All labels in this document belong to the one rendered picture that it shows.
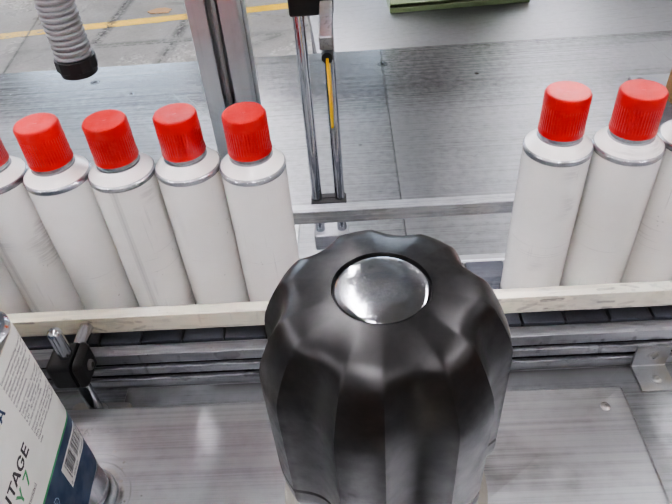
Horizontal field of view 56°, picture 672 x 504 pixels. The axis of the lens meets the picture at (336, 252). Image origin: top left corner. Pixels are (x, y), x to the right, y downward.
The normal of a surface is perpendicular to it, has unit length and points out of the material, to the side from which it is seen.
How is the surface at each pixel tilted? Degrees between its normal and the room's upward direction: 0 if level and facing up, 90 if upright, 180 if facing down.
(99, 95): 0
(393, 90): 0
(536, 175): 90
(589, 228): 90
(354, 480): 90
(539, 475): 0
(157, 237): 90
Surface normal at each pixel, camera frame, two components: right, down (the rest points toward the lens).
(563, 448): -0.07, -0.74
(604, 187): -0.73, 0.50
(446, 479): -0.25, 0.66
